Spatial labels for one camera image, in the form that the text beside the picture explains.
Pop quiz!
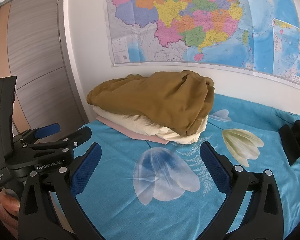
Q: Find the cream garment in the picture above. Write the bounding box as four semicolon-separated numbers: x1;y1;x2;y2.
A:
92;105;209;145

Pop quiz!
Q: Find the blue floral bedsheet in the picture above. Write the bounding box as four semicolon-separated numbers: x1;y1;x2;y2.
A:
47;94;300;240

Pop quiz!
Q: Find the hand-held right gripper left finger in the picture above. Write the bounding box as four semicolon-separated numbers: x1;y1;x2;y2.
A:
17;142;102;240

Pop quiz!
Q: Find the colourful wall map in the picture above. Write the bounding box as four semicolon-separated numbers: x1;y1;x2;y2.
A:
104;0;300;88

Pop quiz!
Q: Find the pink garment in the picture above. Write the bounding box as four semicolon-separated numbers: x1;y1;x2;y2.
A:
96;115;171;145

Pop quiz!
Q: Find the black garment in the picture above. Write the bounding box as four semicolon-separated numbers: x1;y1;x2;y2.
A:
278;119;300;166

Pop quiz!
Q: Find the grey wooden door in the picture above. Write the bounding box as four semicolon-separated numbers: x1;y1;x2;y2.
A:
0;0;90;142

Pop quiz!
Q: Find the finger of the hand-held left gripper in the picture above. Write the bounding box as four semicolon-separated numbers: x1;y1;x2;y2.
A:
35;127;92;155
14;123;61;144

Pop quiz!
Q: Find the brown jacket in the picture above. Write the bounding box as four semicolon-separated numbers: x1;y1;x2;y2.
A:
86;70;215;136

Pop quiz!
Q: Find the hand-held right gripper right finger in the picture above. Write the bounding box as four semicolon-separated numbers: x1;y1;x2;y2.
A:
199;141;284;240

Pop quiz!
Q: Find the person's left hand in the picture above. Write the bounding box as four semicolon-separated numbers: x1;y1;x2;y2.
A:
0;187;22;214

